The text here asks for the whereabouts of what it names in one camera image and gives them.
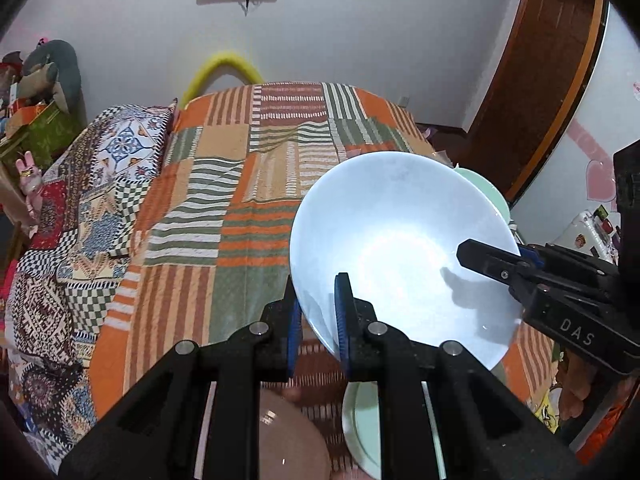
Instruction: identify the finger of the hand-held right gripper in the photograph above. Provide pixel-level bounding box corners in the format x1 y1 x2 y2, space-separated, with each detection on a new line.
517 242 623 286
456 238 556 306

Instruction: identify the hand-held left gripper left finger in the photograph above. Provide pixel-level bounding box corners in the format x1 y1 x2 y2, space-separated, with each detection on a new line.
59 277 303 480

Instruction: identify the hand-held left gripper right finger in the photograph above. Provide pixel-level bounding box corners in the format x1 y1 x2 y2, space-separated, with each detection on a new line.
333 273 586 480

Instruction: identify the white bowl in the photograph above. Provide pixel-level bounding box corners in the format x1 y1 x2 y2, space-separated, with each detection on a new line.
289 152 522 371

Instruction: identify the person's right hand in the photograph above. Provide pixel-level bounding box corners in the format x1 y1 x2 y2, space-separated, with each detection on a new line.
557 352 623 423

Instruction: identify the white box with stickers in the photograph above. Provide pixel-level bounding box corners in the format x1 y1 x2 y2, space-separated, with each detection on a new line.
552 209 621 264

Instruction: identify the large light green bowl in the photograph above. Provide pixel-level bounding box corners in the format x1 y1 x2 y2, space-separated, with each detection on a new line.
452 167 512 227

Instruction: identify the cartoon printed cloth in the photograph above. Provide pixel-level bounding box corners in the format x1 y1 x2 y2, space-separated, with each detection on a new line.
529 384 562 433

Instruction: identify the orange striped patchwork blanket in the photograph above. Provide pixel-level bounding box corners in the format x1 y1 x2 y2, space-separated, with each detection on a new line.
87 81 561 480

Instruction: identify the wooden door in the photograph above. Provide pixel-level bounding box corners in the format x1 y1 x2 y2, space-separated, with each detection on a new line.
467 0 609 202

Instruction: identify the geometric patterned quilt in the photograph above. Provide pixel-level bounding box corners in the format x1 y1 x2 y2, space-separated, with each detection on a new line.
0 125 169 476

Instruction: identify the floral patterned pillow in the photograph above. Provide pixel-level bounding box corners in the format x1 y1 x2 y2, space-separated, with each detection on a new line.
92 100 180 184

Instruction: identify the pink bunny toy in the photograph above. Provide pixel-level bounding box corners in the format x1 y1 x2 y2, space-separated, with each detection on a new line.
15 150 47 212

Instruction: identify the grey stuffed toy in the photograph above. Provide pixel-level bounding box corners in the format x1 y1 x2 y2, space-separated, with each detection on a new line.
20 40 84 114

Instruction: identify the yellow ring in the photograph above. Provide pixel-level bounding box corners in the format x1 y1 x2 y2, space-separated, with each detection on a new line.
180 51 265 109

